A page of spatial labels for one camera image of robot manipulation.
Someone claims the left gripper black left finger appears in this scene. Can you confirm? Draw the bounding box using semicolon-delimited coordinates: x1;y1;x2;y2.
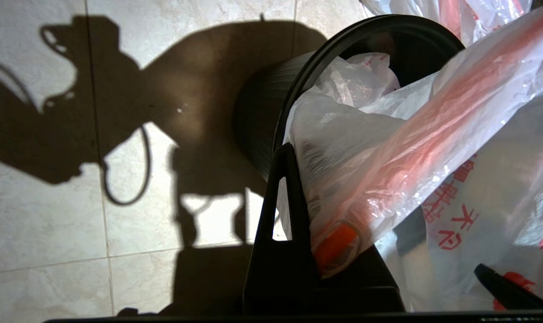
243;143;322;314

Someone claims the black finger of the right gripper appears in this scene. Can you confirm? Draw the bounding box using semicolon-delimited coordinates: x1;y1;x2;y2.
474;264;543;310

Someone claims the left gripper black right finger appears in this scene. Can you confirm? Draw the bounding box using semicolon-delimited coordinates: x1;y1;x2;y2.
321;244;406;314

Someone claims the white plastic bag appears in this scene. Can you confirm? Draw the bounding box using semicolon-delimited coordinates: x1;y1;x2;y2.
282;4;543;313

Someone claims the black round trash bin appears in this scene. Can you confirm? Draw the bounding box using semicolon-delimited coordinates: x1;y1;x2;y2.
233;14;467;181

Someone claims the white red-drawstring used trash bag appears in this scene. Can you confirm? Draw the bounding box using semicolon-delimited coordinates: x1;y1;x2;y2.
360;0;533;48

